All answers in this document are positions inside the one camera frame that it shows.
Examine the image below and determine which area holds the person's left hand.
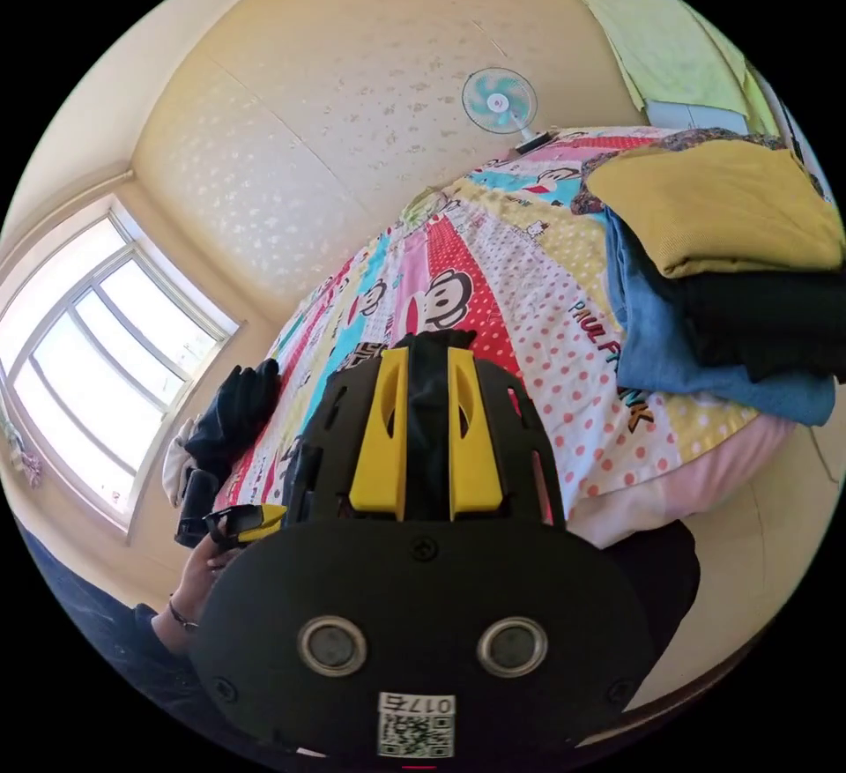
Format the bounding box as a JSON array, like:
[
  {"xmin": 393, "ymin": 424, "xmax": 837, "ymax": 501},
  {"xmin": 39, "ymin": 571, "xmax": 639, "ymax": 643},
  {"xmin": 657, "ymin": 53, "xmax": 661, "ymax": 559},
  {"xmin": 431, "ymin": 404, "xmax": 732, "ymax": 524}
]
[{"xmin": 171, "ymin": 529, "xmax": 244, "ymax": 610}]

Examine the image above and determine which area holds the yellow-green curtain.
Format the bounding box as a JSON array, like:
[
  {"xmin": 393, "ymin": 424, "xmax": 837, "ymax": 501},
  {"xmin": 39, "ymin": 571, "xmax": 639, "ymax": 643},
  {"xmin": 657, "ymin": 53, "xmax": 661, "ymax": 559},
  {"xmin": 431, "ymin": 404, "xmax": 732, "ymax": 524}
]
[{"xmin": 567, "ymin": 0, "xmax": 789, "ymax": 139}]

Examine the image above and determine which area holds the person's left forearm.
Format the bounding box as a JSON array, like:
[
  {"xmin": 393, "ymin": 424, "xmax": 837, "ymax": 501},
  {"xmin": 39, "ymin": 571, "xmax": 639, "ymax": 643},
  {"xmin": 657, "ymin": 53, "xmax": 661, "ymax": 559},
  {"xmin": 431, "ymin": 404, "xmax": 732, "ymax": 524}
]
[{"xmin": 149, "ymin": 594, "xmax": 201, "ymax": 657}]

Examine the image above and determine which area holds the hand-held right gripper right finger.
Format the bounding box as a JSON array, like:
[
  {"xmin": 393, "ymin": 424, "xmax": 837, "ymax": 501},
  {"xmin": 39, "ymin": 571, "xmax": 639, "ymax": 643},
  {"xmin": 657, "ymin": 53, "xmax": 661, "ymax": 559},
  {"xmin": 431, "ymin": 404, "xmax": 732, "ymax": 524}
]
[{"xmin": 447, "ymin": 346, "xmax": 508, "ymax": 522}]

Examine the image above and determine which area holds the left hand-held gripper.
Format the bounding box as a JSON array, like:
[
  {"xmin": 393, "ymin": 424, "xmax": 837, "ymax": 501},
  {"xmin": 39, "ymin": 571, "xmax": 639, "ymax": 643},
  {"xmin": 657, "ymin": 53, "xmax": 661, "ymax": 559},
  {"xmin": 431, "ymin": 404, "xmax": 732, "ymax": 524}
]
[{"xmin": 174, "ymin": 468, "xmax": 289, "ymax": 551}]

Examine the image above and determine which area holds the window with white frame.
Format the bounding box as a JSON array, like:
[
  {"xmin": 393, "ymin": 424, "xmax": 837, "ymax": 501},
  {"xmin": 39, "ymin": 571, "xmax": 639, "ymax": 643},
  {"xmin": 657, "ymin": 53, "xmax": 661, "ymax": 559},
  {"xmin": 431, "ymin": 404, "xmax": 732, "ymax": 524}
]
[{"xmin": 0, "ymin": 193, "xmax": 244, "ymax": 534}]

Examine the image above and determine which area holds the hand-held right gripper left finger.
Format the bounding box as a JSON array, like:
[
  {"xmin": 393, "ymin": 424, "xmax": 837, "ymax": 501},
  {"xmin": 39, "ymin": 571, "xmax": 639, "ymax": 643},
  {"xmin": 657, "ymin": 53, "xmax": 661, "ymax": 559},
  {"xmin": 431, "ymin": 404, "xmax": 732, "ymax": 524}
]
[{"xmin": 348, "ymin": 346, "xmax": 410, "ymax": 521}]

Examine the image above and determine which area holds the person's body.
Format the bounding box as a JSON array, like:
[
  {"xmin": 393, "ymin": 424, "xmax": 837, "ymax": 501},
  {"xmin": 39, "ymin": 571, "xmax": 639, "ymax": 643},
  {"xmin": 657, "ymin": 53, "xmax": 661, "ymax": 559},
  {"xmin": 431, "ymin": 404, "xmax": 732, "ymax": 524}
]
[{"xmin": 12, "ymin": 521, "xmax": 223, "ymax": 758}]

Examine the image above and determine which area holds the black turtleneck long sleeve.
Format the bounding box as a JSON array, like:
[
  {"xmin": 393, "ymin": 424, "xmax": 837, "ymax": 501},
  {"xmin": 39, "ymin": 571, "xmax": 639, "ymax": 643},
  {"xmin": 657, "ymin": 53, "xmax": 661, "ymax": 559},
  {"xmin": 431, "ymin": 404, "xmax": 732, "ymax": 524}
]
[{"xmin": 395, "ymin": 328, "xmax": 703, "ymax": 715}]

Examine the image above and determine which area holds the pile of clothes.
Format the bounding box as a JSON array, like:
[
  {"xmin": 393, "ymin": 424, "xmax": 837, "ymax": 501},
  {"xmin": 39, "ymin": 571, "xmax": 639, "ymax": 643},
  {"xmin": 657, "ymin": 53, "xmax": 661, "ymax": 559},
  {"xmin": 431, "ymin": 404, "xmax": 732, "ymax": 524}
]
[
  {"xmin": 569, "ymin": 128, "xmax": 846, "ymax": 429},
  {"xmin": 160, "ymin": 358, "xmax": 284, "ymax": 511}
]

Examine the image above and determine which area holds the bed with cartoon print quilt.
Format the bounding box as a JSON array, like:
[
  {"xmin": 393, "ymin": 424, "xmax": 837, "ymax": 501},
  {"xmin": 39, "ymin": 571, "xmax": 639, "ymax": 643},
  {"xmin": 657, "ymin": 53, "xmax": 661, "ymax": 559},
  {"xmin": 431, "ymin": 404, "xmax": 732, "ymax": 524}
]
[{"xmin": 211, "ymin": 124, "xmax": 835, "ymax": 554}]

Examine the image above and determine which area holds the teal standing fan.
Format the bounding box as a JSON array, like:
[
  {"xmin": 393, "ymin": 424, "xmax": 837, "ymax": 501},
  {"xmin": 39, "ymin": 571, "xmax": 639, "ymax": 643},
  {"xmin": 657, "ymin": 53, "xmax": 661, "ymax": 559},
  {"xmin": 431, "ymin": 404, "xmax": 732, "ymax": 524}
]
[{"xmin": 460, "ymin": 66, "xmax": 554, "ymax": 158}]

